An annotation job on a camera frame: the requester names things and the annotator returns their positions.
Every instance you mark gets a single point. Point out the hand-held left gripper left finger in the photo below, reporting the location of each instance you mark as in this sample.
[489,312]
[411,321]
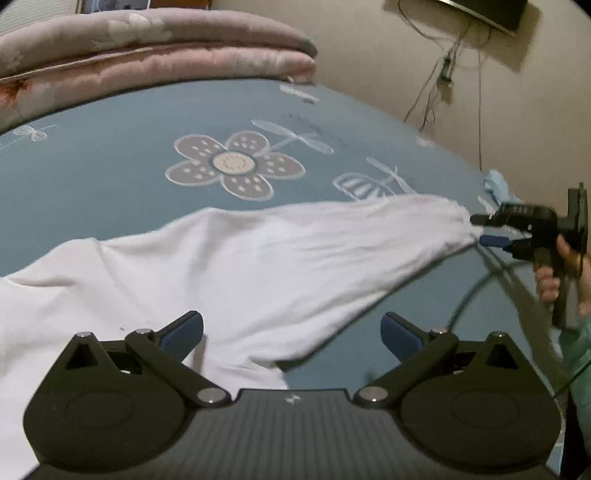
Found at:
[182,336]

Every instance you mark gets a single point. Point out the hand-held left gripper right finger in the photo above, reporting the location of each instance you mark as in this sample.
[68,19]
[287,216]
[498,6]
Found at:
[399,338]

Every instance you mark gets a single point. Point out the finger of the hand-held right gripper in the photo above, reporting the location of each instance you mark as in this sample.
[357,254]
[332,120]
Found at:
[485,218]
[495,242]

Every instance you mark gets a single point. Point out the white bear print sweatshirt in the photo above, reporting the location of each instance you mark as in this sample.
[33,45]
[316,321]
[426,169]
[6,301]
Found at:
[207,267]

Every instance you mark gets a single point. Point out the person's right forearm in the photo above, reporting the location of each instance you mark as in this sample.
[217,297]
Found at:
[579,360]

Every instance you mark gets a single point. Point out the person's right hand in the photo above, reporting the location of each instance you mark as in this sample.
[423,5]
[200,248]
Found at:
[584,286]

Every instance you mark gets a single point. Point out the light blue cloth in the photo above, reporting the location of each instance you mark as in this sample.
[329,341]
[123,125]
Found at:
[498,184]

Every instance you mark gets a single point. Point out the bed with teal floral sheet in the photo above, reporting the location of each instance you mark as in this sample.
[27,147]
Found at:
[115,184]

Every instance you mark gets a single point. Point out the pink floral quilt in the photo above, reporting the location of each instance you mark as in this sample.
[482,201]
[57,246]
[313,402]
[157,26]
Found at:
[138,50]

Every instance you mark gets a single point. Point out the wall socket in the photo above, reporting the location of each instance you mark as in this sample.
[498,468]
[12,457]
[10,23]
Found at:
[447,76]

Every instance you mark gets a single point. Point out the wall-mounted television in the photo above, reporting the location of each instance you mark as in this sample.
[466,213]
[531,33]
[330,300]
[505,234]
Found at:
[489,11]

